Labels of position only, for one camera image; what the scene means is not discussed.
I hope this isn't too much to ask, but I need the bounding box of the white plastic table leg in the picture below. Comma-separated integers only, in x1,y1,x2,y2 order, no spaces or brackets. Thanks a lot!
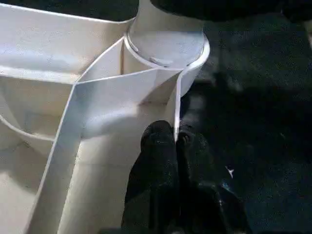
125,0,211,70

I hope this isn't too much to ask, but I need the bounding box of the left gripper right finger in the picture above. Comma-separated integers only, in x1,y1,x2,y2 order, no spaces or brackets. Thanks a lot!
175,128,252,234

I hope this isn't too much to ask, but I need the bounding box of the white plastic table top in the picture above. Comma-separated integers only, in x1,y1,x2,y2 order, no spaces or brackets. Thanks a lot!
0,2,211,234

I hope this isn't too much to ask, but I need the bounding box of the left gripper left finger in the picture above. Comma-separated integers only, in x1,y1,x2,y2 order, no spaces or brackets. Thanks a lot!
121,120,180,234

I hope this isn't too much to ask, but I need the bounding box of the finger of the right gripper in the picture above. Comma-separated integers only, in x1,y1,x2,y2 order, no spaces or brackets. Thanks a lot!
150,0,312,23

